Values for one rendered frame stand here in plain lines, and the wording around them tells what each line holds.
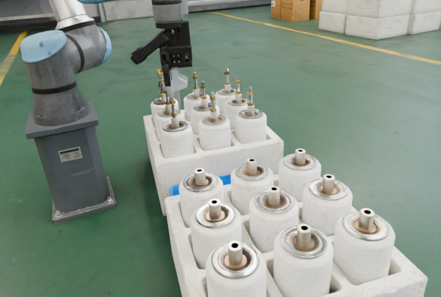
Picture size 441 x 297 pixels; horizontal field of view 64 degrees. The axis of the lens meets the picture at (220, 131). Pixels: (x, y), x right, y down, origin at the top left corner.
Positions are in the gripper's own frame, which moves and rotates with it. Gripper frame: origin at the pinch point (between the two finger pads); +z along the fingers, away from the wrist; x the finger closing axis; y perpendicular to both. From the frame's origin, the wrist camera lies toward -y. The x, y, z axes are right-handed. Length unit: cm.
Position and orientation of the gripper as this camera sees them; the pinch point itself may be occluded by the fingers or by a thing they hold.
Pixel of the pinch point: (169, 95)
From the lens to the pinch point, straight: 101.3
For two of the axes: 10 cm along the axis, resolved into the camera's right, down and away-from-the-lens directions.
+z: 0.5, 9.0, 4.2
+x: -0.6, -4.2, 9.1
